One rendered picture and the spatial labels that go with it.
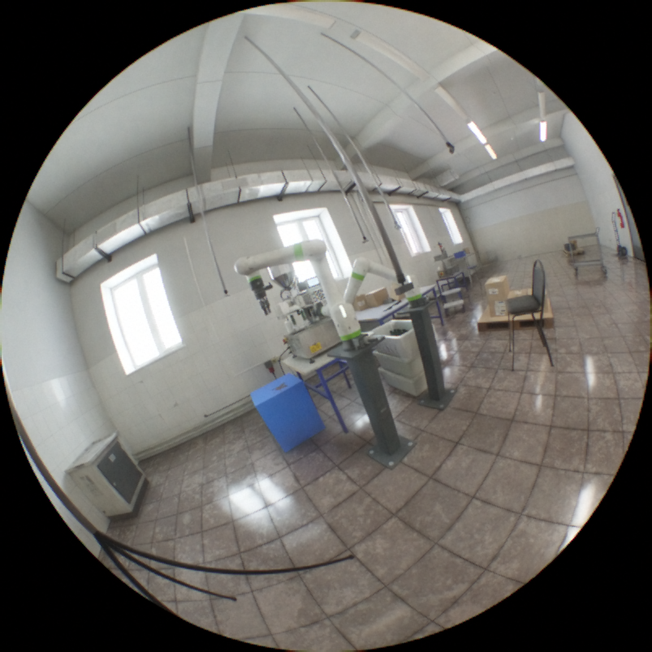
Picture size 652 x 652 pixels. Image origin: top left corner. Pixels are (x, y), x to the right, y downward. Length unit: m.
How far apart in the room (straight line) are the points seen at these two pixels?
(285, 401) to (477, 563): 1.88
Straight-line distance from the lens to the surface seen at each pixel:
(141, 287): 4.12
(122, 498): 2.89
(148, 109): 3.60
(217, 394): 3.40
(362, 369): 1.15
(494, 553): 1.30
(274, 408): 1.89
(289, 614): 1.44
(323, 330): 1.80
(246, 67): 3.50
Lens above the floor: 1.26
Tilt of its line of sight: 9 degrees down
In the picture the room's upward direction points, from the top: 22 degrees counter-clockwise
